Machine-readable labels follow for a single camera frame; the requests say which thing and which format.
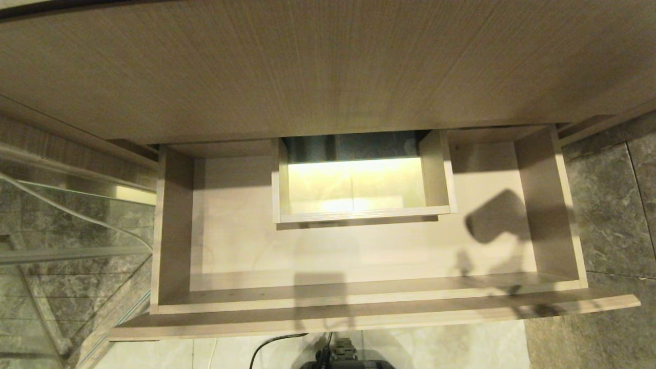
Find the framed glass shower door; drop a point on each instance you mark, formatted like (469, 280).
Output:
(51, 282)

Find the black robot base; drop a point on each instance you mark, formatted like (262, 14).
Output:
(348, 359)

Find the beige wooden vanity cabinet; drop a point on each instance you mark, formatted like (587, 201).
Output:
(307, 61)

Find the beige wooden drawer front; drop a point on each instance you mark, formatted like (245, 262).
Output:
(359, 256)

